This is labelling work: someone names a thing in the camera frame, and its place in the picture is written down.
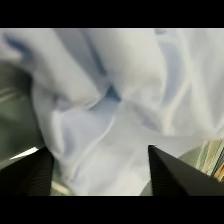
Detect light blue shirt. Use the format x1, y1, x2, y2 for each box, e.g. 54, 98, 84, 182
0, 27, 224, 197

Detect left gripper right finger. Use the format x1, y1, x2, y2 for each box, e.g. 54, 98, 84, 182
147, 144, 224, 197

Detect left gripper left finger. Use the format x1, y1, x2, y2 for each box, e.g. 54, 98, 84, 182
0, 146, 55, 197

